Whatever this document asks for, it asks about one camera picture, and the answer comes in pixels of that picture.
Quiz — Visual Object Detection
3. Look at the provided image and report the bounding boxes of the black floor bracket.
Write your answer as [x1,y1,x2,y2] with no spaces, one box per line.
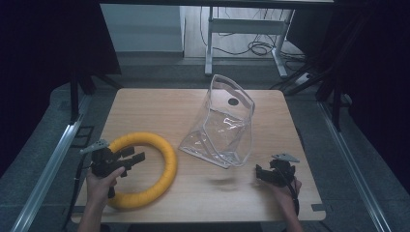
[70,125,96,150]

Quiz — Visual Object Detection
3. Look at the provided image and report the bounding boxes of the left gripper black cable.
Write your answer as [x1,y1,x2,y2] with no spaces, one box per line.
[61,154,90,232]

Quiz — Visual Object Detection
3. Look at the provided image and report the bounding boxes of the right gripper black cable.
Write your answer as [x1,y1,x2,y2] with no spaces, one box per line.
[278,166,302,218]

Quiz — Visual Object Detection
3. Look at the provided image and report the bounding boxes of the person's left hand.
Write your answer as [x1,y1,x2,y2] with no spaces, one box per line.
[84,165,127,208]

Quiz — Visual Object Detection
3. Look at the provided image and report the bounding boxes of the aluminium floor rail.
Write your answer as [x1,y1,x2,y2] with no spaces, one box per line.
[316,100,393,232]
[9,95,93,232]

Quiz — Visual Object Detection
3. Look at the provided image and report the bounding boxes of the black metal stand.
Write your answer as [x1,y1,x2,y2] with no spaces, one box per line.
[269,13,371,132]
[68,63,124,124]

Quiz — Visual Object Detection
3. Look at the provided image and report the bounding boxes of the clear plastic bag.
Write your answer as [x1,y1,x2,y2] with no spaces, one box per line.
[178,73,256,169]

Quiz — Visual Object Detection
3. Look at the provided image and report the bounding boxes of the white metal desk frame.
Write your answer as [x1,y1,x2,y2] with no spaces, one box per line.
[204,5,296,78]

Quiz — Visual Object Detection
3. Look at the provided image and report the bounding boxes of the black curtain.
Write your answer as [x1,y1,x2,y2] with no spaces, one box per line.
[286,0,410,194]
[0,0,123,178]

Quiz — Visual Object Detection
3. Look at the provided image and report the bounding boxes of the black floor cables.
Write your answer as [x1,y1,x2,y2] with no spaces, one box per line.
[198,6,308,66]

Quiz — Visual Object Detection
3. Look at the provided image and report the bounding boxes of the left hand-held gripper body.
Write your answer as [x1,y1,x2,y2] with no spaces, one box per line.
[79,138,131,199]

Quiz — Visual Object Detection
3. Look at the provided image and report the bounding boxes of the yellow foam ring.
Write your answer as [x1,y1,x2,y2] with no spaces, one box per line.
[105,131,179,211]

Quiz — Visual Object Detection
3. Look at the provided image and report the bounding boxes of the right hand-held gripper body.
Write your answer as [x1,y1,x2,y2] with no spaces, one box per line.
[268,153,301,189]

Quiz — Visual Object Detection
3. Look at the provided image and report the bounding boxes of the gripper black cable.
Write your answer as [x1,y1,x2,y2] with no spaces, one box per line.
[61,154,90,232]
[278,166,302,218]

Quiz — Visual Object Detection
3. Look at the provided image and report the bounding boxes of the person's right hand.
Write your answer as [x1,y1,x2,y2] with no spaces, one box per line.
[269,178,304,211]

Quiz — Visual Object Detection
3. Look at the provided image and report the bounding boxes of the white power strip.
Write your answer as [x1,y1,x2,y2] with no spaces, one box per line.
[294,72,314,87]

